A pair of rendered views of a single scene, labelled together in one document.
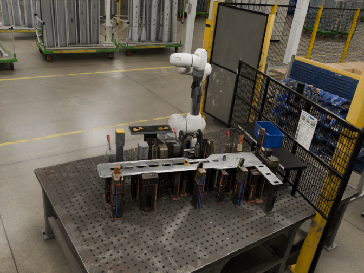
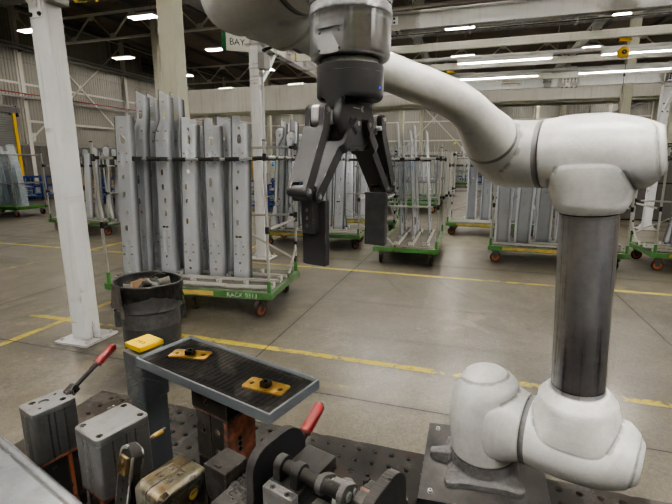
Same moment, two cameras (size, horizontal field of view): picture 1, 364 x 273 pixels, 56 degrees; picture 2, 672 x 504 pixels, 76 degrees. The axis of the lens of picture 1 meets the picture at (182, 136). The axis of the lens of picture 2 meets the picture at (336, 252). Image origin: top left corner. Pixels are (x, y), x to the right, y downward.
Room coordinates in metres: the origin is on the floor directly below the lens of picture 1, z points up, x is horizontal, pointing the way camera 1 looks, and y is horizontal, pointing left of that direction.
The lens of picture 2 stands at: (2.41, -0.48, 1.56)
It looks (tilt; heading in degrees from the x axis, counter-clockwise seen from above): 12 degrees down; 55
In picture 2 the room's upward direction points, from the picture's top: straight up
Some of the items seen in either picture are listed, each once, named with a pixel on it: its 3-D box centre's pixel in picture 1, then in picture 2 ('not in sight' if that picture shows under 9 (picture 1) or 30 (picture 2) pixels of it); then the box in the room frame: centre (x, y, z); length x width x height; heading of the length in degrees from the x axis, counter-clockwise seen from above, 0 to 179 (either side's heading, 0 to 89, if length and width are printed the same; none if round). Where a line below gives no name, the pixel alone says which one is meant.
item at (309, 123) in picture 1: (306, 130); not in sight; (2.72, -1.05, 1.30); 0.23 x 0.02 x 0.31; 21
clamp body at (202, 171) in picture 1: (198, 187); not in sight; (2.31, -0.18, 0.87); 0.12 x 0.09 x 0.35; 21
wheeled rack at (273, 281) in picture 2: not in sight; (203, 223); (3.93, 4.24, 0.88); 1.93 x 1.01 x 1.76; 133
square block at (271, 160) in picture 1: (269, 176); not in sight; (2.59, -0.80, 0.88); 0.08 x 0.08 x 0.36; 21
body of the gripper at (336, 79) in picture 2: (197, 80); (349, 108); (2.72, -0.07, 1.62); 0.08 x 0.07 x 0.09; 21
